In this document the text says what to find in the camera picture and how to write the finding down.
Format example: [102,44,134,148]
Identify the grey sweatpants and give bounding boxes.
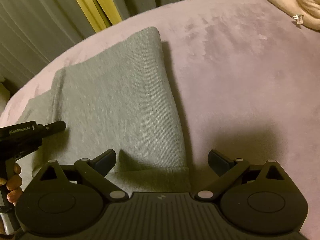
[19,27,190,193]

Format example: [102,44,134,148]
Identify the left hand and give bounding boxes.
[0,163,23,205]

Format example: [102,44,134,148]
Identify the grey green curtain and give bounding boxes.
[1,0,179,94]

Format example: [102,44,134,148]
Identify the pink bed blanket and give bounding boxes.
[1,0,319,239]

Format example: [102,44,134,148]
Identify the yellow curtain strip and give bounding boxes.
[76,0,123,33]

